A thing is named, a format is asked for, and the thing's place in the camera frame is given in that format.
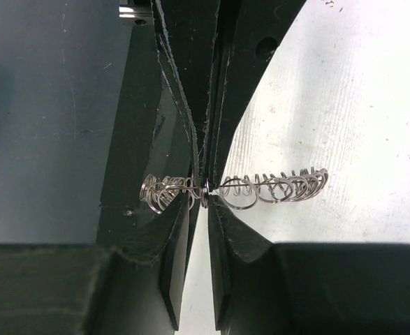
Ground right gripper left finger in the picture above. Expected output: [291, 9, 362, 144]
[0, 195, 189, 334]

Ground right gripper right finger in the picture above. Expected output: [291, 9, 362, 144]
[208, 195, 410, 334]

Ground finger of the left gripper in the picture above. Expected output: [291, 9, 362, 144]
[151, 1, 220, 185]
[204, 0, 305, 188]

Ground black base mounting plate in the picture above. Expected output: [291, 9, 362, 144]
[96, 27, 190, 252]

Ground metal disc with keyrings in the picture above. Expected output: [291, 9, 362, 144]
[139, 168, 329, 214]

